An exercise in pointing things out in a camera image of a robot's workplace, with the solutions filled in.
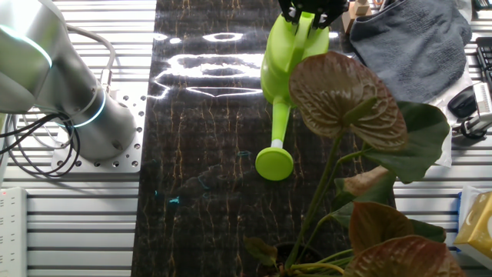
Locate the wooden block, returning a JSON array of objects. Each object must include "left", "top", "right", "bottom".
[{"left": 341, "top": 0, "right": 373, "bottom": 34}]

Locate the green plastic watering can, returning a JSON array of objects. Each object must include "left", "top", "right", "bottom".
[{"left": 254, "top": 11, "right": 331, "bottom": 182}]

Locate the white power strip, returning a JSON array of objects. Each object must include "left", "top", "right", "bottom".
[{"left": 0, "top": 187, "right": 28, "bottom": 277}]

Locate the yellow tissue box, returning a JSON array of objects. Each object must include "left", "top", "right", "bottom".
[{"left": 453, "top": 191, "right": 492, "bottom": 259}]

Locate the anthurium plant with broad leaves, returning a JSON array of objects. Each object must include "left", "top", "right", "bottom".
[{"left": 242, "top": 50, "right": 468, "bottom": 277}]

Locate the black keyboard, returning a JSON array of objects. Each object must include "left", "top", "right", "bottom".
[{"left": 475, "top": 36, "right": 492, "bottom": 89}]

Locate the grey towel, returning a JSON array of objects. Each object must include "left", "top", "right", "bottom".
[{"left": 349, "top": 0, "right": 473, "bottom": 103}]

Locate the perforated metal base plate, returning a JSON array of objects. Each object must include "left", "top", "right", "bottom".
[{"left": 51, "top": 90, "right": 147, "bottom": 174}]

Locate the grey robot cable with connector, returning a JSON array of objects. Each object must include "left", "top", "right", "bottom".
[{"left": 65, "top": 23, "right": 117, "bottom": 93}]

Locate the black computer mouse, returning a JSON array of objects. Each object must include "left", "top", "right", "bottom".
[{"left": 447, "top": 85, "right": 477, "bottom": 119}]

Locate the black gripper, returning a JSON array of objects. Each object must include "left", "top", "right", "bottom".
[{"left": 277, "top": 0, "right": 349, "bottom": 30}]

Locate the black cable bundle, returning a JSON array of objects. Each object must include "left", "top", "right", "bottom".
[{"left": 0, "top": 111, "right": 81, "bottom": 179}]

